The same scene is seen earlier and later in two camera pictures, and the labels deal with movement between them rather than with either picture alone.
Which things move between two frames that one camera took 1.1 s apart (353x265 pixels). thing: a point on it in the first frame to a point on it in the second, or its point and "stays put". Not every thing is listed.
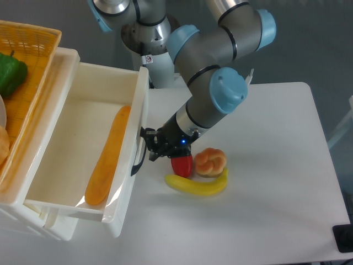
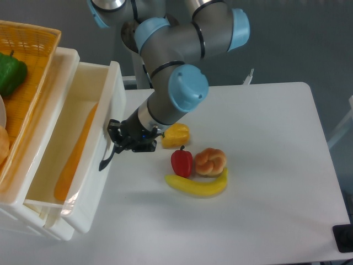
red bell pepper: (182, 166) stays put
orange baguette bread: (106, 154) to (68, 173)
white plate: (3, 113) stays put
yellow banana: (202, 189) stays put
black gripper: (169, 141) to (130, 134)
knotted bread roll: (210, 162) stays put
